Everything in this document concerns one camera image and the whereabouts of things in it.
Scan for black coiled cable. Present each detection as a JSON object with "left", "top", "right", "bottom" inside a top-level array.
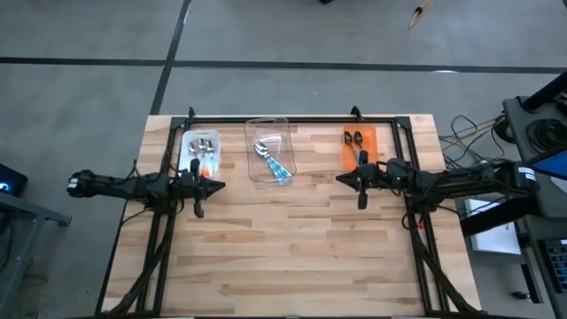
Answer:
[{"left": 525, "top": 118, "right": 567, "bottom": 155}]

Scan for black device blue light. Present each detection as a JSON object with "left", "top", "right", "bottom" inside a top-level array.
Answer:
[{"left": 0, "top": 162, "right": 29, "bottom": 198}]

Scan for black support bar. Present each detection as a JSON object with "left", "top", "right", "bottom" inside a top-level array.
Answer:
[{"left": 459, "top": 185, "right": 547, "bottom": 237}]

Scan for white flat box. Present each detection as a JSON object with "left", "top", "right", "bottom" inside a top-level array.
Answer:
[{"left": 462, "top": 198, "right": 524, "bottom": 257}]

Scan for blue screen tablet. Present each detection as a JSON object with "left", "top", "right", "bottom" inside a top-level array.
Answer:
[{"left": 529, "top": 149, "right": 567, "bottom": 183}]

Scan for grey side table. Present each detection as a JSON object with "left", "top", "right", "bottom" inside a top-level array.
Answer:
[{"left": 518, "top": 212, "right": 567, "bottom": 319}]

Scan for white plastic bin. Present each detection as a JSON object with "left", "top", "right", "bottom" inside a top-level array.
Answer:
[{"left": 178, "top": 129, "right": 222, "bottom": 182}]

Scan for black stand pole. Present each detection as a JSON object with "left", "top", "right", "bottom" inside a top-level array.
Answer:
[{"left": 519, "top": 72, "right": 567, "bottom": 113}]

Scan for grey metal cart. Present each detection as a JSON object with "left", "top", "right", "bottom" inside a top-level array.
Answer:
[{"left": 501, "top": 94, "right": 567, "bottom": 219}]

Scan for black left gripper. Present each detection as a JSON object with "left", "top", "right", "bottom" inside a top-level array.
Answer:
[{"left": 176, "top": 158, "right": 227, "bottom": 201}]

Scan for black keypad coloured keys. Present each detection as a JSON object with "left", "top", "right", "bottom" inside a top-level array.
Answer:
[{"left": 537, "top": 237, "right": 567, "bottom": 294}]

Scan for yellow floor cable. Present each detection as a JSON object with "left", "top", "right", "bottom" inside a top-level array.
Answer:
[{"left": 442, "top": 121, "right": 502, "bottom": 150}]

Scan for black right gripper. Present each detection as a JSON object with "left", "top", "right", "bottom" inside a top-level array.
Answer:
[{"left": 335, "top": 149, "right": 391, "bottom": 194}]

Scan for clear plastic bin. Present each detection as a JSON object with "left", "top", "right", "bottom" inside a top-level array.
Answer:
[{"left": 244, "top": 116, "right": 298, "bottom": 186}]

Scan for black sleeved cable bundle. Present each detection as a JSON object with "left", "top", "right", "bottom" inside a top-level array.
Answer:
[
  {"left": 102, "top": 207, "right": 175, "bottom": 317},
  {"left": 405, "top": 212, "right": 478, "bottom": 316}
]

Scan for black metal table frame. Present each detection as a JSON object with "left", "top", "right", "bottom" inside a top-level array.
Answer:
[{"left": 135, "top": 105, "right": 449, "bottom": 317}]

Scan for orange plastic bin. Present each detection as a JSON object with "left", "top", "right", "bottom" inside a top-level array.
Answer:
[{"left": 341, "top": 125, "right": 380, "bottom": 172}]

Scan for yellow looped cable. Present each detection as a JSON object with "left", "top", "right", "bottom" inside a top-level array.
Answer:
[{"left": 408, "top": 0, "right": 434, "bottom": 28}]

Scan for grey metal stand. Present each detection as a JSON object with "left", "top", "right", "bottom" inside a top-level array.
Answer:
[{"left": 0, "top": 190, "right": 74, "bottom": 319}]

